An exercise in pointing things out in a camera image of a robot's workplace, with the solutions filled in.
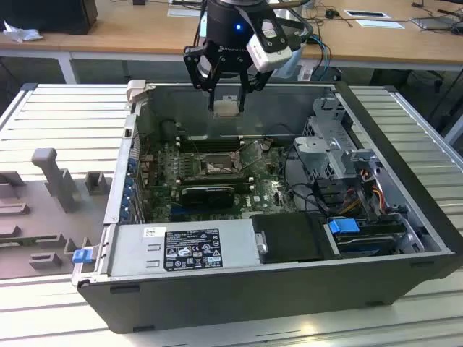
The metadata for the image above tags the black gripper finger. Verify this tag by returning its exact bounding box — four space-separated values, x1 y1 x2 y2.
183 44 218 111
237 67 276 113

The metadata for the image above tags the silver square CPU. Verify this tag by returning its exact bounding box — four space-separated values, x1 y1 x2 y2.
213 100 242 119

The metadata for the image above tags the metal socket cover frame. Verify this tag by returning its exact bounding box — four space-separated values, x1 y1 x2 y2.
237 140 263 171

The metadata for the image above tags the thin wire locking lever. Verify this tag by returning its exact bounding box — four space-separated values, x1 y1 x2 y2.
242 155 264 171
187 133 203 162

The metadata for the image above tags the black RAM slot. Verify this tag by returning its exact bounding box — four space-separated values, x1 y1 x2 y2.
176 179 255 193
176 140 244 153
176 173 250 184
176 134 244 143

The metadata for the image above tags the CPU socket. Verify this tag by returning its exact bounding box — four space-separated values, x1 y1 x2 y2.
197 153 242 179

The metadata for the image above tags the grey desk plate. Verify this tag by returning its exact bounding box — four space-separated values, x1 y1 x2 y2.
167 7 207 18

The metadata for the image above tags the white labelled box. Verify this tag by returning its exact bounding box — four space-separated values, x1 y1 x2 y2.
298 61 314 82

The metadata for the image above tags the black cylindrical capacitor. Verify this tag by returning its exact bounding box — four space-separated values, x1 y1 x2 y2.
160 120 177 142

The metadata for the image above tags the wooden desk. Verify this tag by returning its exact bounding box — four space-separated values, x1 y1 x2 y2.
0 0 463 85

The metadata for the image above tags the metal drive cage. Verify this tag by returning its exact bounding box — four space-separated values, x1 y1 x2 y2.
292 96 385 182

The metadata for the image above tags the green motherboard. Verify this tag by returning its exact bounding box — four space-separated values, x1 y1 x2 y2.
139 135 302 223

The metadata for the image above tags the black graphics card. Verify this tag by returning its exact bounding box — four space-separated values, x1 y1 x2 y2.
180 185 236 209

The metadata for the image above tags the white paper sheet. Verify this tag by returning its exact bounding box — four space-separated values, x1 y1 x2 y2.
355 18 407 31

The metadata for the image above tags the black plastic shroud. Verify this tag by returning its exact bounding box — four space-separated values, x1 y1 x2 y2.
250 212 343 264

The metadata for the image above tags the black box on desk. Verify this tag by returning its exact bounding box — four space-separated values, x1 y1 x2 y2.
0 0 99 35

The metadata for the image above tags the hard disk in blue carrier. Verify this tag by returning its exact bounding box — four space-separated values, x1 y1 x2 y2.
326 216 401 258

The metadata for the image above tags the crumpled white paper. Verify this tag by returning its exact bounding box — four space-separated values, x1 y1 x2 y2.
2 20 44 44

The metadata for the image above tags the grey tablet device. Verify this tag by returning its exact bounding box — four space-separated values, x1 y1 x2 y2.
409 15 461 32

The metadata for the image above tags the grey power supply unit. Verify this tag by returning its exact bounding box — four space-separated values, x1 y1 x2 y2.
106 218 262 278

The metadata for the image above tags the grey parts rack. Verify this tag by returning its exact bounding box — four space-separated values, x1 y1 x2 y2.
0 147 114 280

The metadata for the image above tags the black open PC case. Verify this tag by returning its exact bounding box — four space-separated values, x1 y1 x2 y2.
70 80 463 335

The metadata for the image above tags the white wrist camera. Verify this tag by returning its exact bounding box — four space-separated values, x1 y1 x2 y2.
246 17 293 72

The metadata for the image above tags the grey case handle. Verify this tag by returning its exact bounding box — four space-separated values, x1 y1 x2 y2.
126 80 148 106

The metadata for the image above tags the blue cable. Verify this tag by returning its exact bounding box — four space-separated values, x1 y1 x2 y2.
310 34 332 70

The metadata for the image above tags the black internal cable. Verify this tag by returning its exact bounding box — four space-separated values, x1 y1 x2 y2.
281 143 328 215

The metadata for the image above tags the white desk cable plate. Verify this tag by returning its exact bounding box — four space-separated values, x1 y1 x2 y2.
343 9 392 20

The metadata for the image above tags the yellow red wire bundle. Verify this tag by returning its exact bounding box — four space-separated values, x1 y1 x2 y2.
339 179 388 218

